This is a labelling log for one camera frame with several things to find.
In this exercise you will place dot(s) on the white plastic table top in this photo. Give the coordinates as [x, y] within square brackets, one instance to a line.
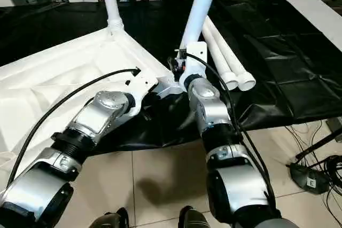
[53, 78]

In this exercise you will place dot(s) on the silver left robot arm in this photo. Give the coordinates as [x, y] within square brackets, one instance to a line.
[80, 132]

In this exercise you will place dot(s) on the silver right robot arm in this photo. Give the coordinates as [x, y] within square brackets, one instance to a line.
[224, 148]

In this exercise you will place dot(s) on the black plastic mat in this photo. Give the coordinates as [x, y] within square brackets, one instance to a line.
[267, 52]

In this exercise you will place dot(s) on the person's black shoes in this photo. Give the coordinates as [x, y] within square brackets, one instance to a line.
[193, 218]
[109, 220]

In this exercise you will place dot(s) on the white flat board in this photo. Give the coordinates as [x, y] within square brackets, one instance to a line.
[318, 17]

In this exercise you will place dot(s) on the black metal table leg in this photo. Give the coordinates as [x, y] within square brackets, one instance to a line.
[320, 143]

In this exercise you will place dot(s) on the grey small box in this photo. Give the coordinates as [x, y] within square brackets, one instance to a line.
[335, 124]

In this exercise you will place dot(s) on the black power adapter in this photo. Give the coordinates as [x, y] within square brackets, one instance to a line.
[310, 177]

